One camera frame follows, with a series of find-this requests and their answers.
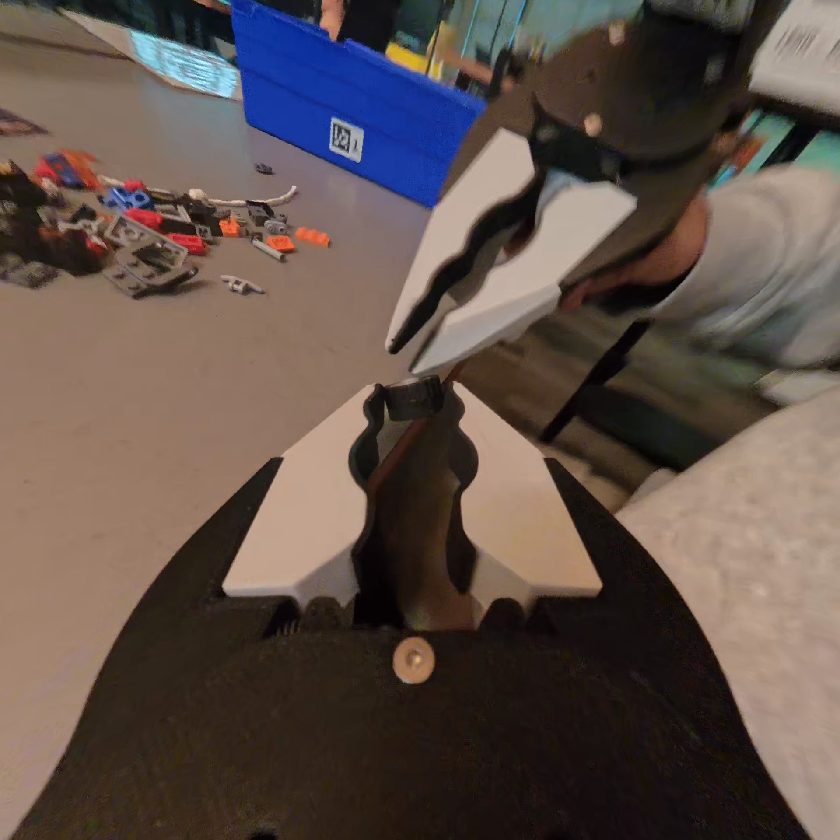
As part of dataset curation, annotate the black lego tyre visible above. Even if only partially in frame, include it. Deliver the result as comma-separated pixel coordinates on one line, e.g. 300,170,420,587
382,374,442,423

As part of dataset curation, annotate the person's grey clothing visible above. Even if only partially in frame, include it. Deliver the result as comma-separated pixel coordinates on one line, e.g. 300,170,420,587
616,392,840,840

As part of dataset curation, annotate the white lego web string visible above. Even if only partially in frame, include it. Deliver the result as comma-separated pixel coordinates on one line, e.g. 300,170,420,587
188,185,299,208

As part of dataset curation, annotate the person's right hand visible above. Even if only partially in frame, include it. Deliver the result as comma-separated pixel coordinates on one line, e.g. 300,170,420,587
561,192,714,314

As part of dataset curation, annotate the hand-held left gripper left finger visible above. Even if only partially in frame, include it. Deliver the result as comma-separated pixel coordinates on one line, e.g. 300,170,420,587
220,384,388,608

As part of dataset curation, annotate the blue plastic storage bin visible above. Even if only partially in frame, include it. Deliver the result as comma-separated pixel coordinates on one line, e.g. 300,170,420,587
230,0,487,210

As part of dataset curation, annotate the person's right forearm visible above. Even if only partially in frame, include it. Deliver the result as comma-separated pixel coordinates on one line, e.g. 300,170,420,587
650,164,840,373

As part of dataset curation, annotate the pile of lego pieces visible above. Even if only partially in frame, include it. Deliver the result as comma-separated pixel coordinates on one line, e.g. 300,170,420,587
0,147,332,301

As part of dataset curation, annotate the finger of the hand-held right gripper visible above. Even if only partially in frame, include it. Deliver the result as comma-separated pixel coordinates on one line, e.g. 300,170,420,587
385,126,549,357
409,169,639,378

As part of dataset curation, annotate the black metal leg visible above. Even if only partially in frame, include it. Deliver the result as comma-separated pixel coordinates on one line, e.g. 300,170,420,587
540,318,658,445

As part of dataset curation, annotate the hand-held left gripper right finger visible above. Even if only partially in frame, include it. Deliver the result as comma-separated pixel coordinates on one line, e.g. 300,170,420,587
441,381,605,610

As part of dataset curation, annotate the paper booklet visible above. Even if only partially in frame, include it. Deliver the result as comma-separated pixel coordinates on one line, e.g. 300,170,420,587
62,10,243,101

